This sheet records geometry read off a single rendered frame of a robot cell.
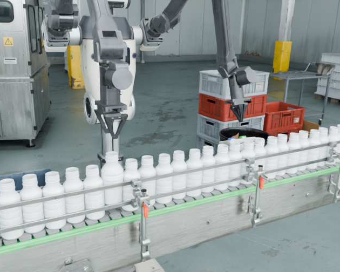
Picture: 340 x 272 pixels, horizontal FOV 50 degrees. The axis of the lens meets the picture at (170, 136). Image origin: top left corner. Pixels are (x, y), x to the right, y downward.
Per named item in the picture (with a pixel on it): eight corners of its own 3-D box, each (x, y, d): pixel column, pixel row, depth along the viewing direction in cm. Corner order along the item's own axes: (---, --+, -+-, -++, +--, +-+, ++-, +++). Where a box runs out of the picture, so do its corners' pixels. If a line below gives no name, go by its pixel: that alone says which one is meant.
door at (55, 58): (40, 66, 1220) (35, -1, 1156) (40, 65, 1228) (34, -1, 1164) (70, 65, 1266) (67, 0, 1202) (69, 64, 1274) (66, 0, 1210)
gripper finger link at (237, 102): (250, 120, 155) (247, 99, 155) (237, 122, 152) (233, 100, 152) (240, 122, 161) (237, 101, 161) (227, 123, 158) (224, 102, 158)
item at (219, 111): (223, 122, 349) (225, 99, 343) (196, 113, 381) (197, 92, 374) (266, 114, 383) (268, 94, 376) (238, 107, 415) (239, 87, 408)
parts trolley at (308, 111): (280, 133, 552) (288, 67, 522) (256, 123, 598) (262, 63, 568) (327, 126, 600) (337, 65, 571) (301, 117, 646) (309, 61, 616)
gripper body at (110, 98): (105, 113, 99) (104, 86, 97) (94, 106, 108) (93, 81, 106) (127, 111, 102) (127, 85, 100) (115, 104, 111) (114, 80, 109)
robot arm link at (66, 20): (66, 15, 150) (52, 15, 147) (70, 2, 141) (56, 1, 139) (69, 36, 149) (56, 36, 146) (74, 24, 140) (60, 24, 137)
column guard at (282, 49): (279, 80, 1063) (283, 41, 1029) (269, 78, 1096) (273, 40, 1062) (289, 79, 1081) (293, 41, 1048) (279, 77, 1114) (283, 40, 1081)
